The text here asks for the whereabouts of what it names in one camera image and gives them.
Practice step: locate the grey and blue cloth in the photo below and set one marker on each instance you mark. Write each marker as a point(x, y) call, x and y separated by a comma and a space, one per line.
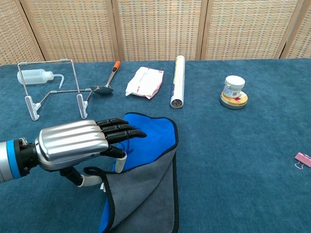
point(145, 189)

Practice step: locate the white tissue pack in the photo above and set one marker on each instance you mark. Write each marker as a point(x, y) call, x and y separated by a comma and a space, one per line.
point(144, 82)

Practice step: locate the teal table cloth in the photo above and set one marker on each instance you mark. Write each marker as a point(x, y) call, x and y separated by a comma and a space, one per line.
point(230, 145)

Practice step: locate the small white jar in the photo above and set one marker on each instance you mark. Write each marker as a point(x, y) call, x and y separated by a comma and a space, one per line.
point(233, 85)

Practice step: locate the pink binder clip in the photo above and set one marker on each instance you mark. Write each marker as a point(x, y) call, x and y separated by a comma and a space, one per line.
point(303, 159)

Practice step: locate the woven wooden folding screen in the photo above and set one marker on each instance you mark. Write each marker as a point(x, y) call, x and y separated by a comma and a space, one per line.
point(158, 29)

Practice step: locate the round yellow tin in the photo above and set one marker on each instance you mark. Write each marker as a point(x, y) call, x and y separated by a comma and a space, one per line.
point(233, 104)

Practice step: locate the white film roll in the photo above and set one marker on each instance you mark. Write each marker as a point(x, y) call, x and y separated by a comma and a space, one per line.
point(178, 80)

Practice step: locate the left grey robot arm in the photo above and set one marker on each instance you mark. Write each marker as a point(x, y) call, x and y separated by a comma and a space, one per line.
point(5, 160)

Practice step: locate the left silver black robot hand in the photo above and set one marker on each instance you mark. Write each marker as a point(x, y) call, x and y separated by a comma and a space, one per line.
point(70, 143)

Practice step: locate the translucent plastic wash bottle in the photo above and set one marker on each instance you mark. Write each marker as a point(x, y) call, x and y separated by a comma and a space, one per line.
point(34, 76)

